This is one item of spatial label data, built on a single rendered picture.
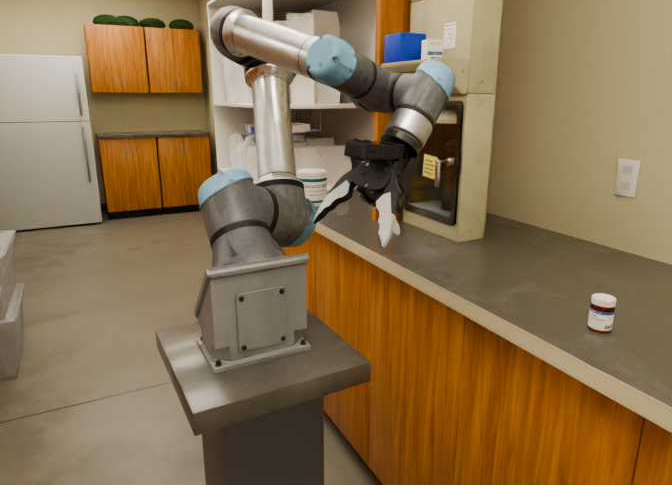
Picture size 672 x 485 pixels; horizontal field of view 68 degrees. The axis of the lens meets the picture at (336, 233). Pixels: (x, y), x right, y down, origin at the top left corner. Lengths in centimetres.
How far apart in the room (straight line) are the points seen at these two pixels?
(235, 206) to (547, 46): 137
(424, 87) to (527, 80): 117
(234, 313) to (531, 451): 72
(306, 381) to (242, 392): 11
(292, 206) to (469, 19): 86
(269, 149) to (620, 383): 80
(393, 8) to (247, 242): 122
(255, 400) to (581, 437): 63
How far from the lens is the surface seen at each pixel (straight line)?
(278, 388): 87
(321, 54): 87
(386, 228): 79
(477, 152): 167
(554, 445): 120
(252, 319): 90
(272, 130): 114
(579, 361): 104
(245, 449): 98
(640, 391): 99
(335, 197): 87
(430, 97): 91
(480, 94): 166
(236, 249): 90
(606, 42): 187
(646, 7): 181
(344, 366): 92
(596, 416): 110
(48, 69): 612
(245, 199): 97
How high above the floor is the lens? 140
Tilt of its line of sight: 15 degrees down
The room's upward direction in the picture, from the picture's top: straight up
